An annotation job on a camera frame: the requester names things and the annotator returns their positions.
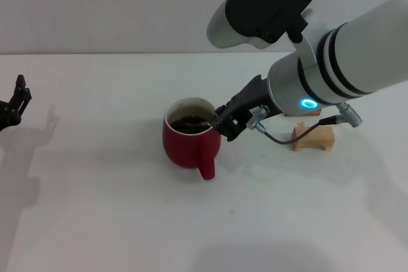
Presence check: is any grey cable with silver connectors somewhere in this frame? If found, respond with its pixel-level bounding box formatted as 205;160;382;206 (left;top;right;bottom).
247;101;364;145

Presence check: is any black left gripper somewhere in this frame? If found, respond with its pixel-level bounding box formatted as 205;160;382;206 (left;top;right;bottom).
0;74;33;132

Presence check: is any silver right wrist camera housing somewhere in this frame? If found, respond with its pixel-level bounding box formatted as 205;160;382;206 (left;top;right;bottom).
206;0;315;50

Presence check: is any red ceramic cup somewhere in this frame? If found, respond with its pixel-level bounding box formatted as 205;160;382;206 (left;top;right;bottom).
162;96;222;181

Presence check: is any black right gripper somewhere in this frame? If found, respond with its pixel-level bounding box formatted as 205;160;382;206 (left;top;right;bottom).
212;74;272;142

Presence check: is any dark brown wooden block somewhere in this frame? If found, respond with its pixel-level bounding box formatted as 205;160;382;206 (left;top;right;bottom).
284;108;322;117

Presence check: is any blue handled metal spoon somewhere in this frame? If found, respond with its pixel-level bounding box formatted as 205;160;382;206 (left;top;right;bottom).
183;114;220;129

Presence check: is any light wooden arch block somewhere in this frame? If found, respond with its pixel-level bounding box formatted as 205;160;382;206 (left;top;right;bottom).
291;125;336;152

